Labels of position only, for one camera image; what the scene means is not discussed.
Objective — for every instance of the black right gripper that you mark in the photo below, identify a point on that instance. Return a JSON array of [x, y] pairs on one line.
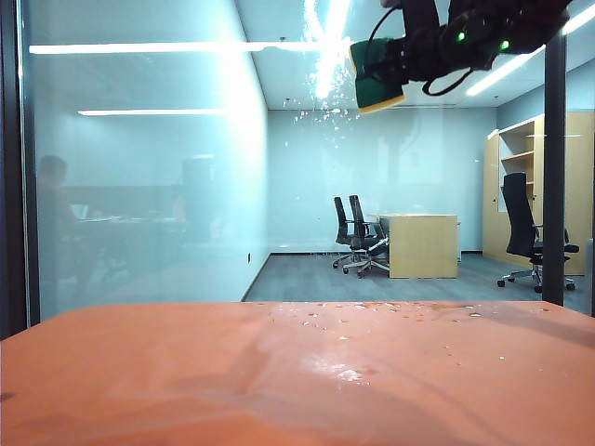
[[425, 46]]

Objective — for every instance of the yellow sponge with green pad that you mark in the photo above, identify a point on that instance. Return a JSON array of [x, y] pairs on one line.
[[372, 88]]

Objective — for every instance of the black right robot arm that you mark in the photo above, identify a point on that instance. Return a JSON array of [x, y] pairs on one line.
[[525, 23]]

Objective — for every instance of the diagonal ceiling light strip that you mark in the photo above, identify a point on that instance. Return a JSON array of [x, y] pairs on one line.
[[504, 69]]

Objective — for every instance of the light wooden office desk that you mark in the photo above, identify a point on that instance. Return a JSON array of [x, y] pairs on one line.
[[420, 251]]

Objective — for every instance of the tall-backed black office chair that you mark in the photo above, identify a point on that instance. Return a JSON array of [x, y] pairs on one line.
[[517, 218]]

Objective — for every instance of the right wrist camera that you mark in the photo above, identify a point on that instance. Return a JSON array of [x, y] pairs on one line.
[[390, 3]]

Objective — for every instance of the black vertical glass frame post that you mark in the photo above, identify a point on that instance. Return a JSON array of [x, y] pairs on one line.
[[553, 162]]

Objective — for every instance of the dark window frame edge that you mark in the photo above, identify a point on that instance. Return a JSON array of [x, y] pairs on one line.
[[9, 186]]

